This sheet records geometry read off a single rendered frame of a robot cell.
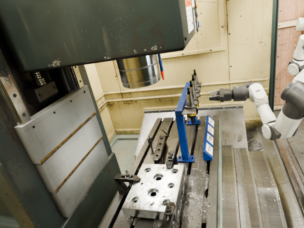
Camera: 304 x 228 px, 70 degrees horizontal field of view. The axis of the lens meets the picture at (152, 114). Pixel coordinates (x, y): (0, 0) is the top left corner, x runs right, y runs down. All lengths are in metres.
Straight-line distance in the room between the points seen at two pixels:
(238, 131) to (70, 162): 1.25
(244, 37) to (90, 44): 1.29
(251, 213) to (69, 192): 0.90
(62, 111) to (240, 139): 1.28
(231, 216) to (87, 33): 1.03
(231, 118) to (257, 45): 0.59
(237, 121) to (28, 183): 1.50
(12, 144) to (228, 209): 1.02
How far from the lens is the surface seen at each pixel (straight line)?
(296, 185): 1.35
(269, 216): 1.29
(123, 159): 2.01
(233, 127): 1.86
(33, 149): 1.00
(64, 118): 1.12
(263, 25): 1.82
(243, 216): 1.26
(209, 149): 1.33
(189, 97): 1.16
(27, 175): 1.05
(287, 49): 3.61
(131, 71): 0.79
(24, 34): 0.93
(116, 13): 0.72
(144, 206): 0.99
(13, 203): 1.11
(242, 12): 1.80
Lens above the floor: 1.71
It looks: 24 degrees down
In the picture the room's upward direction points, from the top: 12 degrees counter-clockwise
